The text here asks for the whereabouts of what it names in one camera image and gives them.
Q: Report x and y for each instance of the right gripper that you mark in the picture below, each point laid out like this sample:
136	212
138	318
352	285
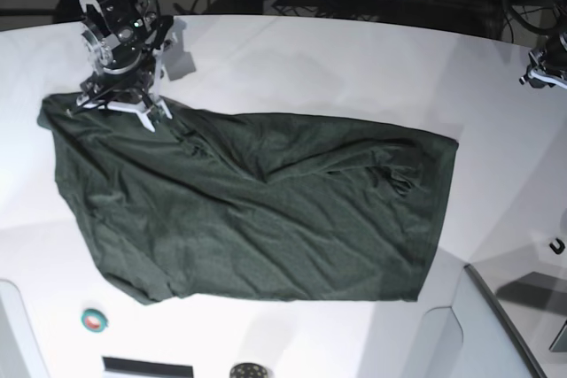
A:
131	87

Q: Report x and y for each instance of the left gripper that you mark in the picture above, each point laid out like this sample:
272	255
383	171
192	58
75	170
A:
552	62

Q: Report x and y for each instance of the dark green t-shirt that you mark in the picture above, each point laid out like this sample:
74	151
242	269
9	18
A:
258	206

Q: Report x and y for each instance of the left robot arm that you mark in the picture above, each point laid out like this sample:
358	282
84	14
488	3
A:
554	36

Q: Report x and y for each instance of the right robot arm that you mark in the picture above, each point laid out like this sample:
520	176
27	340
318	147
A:
106	10

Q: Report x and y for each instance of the black U-shaped hook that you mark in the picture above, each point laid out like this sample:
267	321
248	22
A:
557	246

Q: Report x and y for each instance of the grey metal tray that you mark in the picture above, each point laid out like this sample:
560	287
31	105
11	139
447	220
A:
533	299

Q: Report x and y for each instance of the green tape roll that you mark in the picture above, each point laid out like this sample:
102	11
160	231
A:
94	321

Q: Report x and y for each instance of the black perforated round object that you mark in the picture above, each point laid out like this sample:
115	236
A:
248	370

